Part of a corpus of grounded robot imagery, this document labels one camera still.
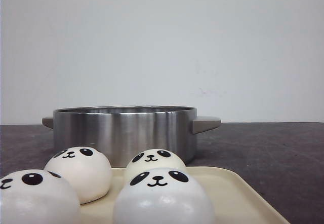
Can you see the stainless steel steamer pot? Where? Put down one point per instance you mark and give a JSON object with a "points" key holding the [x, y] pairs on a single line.
{"points": [[121, 132]]}

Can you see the panda bun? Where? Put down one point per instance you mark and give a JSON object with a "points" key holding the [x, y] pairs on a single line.
{"points": [[38, 196], [163, 195], [87, 170], [152, 158]]}

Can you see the cream plastic tray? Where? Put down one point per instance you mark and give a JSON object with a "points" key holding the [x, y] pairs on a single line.
{"points": [[234, 200]]}

